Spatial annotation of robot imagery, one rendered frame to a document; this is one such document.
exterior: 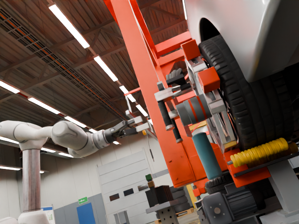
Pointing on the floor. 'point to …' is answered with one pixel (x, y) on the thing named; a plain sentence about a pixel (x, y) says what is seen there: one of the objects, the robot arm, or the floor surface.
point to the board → (49, 210)
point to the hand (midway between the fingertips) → (143, 122)
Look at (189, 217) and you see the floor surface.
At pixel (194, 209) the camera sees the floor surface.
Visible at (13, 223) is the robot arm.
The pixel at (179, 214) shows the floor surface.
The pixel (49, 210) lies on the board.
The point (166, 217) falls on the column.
